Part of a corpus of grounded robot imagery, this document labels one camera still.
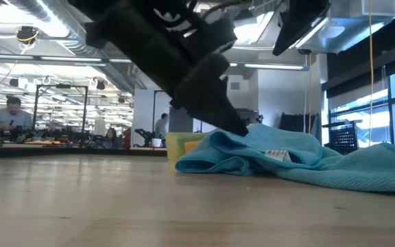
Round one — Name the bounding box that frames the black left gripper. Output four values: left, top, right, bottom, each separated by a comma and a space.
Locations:
69, 0, 250, 137

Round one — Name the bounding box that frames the orange microfiber towel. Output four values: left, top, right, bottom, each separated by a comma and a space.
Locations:
183, 139, 202, 154

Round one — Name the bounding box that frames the light blue microfiber towel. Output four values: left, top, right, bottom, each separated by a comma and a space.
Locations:
175, 123, 395, 193

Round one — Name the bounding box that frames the black equipment cabinet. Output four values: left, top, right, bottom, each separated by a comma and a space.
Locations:
243, 108, 264, 125

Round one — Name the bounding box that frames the person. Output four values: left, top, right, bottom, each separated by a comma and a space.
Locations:
154, 113, 169, 140
104, 127, 123, 149
0, 97, 34, 138

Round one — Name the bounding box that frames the yellow translucent plastic bin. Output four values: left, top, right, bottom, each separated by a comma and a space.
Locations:
165, 132, 208, 165

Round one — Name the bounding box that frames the black fabric panel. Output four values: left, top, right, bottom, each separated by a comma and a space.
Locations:
278, 113, 320, 135

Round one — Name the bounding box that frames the black perforated crate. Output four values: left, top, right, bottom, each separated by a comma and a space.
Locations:
322, 119, 363, 154

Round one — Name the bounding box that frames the black round ceiling device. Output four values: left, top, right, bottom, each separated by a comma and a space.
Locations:
15, 25, 40, 45

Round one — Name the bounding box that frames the black camera stand frame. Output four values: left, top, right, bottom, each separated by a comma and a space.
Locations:
152, 89, 171, 138
32, 84, 88, 138

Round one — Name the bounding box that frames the yellow hanging cord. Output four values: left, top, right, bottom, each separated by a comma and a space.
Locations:
368, 0, 374, 145
306, 53, 313, 135

